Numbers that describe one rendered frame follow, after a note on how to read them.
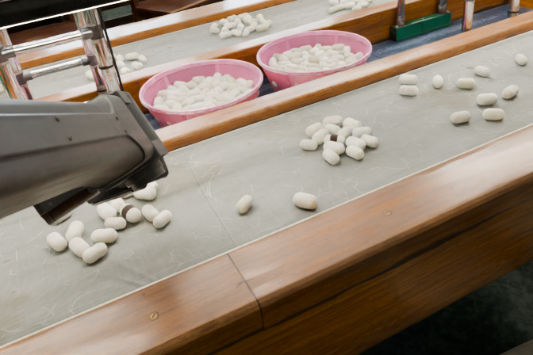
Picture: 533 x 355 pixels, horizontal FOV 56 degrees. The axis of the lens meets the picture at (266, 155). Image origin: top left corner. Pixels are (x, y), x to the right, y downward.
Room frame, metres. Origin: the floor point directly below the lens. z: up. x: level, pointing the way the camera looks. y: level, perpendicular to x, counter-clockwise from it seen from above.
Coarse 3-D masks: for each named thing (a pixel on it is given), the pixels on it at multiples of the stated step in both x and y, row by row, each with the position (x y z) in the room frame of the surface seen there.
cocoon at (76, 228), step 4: (72, 224) 0.57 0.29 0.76; (76, 224) 0.57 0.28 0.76; (80, 224) 0.57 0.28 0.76; (68, 228) 0.56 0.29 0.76; (72, 228) 0.56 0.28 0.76; (76, 228) 0.56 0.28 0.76; (80, 228) 0.56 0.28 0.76; (68, 232) 0.55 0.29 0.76; (72, 232) 0.55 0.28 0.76; (76, 232) 0.55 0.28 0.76; (80, 232) 0.56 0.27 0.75; (68, 236) 0.55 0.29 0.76; (72, 236) 0.55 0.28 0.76; (76, 236) 0.55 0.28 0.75; (80, 236) 0.55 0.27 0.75; (68, 240) 0.54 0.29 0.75
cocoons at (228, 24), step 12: (336, 0) 1.53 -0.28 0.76; (348, 0) 1.53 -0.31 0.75; (360, 0) 1.50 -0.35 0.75; (372, 0) 1.50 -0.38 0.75; (216, 24) 1.46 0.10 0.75; (228, 24) 1.44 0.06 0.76; (240, 24) 1.42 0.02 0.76; (252, 24) 1.40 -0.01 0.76; (264, 24) 1.38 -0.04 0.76; (228, 36) 1.36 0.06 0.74; (120, 60) 1.24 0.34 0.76; (144, 60) 1.24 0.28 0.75; (0, 84) 1.18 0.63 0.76
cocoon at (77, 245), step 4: (72, 240) 0.53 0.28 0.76; (76, 240) 0.53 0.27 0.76; (80, 240) 0.53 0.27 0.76; (72, 244) 0.53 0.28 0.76; (76, 244) 0.52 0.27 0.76; (80, 244) 0.52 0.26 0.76; (84, 244) 0.52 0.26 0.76; (88, 244) 0.53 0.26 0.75; (72, 248) 0.52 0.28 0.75; (76, 248) 0.52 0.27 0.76; (80, 248) 0.52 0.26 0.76; (84, 248) 0.52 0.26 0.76; (88, 248) 0.52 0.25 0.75; (76, 252) 0.51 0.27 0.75; (80, 252) 0.51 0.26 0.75; (80, 256) 0.51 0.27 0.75
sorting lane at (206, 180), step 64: (448, 64) 0.98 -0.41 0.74; (512, 64) 0.94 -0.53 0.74; (256, 128) 0.81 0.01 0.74; (384, 128) 0.75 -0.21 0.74; (448, 128) 0.72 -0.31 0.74; (512, 128) 0.70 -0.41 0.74; (192, 192) 0.64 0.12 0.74; (256, 192) 0.61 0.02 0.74; (320, 192) 0.59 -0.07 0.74; (0, 256) 0.54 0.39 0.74; (64, 256) 0.53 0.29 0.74; (128, 256) 0.51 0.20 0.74; (192, 256) 0.49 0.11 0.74; (0, 320) 0.43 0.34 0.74; (64, 320) 0.41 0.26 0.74
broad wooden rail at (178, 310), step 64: (384, 192) 0.54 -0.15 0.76; (448, 192) 0.52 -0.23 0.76; (512, 192) 0.52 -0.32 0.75; (256, 256) 0.45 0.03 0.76; (320, 256) 0.43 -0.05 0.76; (384, 256) 0.44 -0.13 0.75; (448, 256) 0.48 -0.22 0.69; (512, 256) 0.53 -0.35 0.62; (128, 320) 0.38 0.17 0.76; (192, 320) 0.36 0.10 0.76; (256, 320) 0.37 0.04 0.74; (320, 320) 0.40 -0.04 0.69; (384, 320) 0.44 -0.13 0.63
